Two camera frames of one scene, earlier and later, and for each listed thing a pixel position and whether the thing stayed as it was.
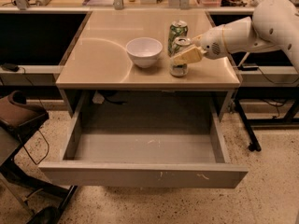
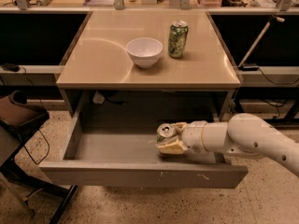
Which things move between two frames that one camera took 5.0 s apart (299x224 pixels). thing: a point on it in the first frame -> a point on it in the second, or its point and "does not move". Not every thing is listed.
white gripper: x=211 y=44 -> x=192 y=136
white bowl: x=144 y=51 does not move
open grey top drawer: x=145 y=139 does not move
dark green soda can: x=178 y=29 does not move
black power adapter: x=14 y=67 does not move
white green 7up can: x=177 y=69 -> x=165 y=132
